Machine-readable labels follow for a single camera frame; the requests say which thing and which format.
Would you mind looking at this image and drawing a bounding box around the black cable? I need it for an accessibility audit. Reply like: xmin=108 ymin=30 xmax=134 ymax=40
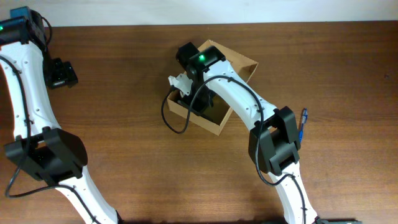
xmin=160 ymin=75 xmax=265 ymax=134
xmin=0 ymin=15 xmax=103 ymax=224

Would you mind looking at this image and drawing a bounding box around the blue pen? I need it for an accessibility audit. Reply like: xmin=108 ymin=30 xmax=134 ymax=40
xmin=299 ymin=108 xmax=308 ymax=142

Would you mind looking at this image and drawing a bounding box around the right black cable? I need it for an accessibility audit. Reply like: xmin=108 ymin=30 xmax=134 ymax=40
xmin=160 ymin=75 xmax=265 ymax=134

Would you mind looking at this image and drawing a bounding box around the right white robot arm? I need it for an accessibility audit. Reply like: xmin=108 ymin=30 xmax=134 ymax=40
xmin=170 ymin=42 xmax=320 ymax=223

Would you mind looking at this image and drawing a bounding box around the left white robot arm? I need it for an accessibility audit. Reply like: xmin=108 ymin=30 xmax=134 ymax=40
xmin=1 ymin=6 xmax=123 ymax=223

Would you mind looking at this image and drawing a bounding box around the brown cardboard box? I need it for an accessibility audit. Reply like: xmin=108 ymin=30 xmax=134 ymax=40
xmin=166 ymin=40 xmax=258 ymax=136

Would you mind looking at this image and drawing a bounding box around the left black cable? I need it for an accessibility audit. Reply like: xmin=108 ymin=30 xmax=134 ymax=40
xmin=0 ymin=15 xmax=103 ymax=224

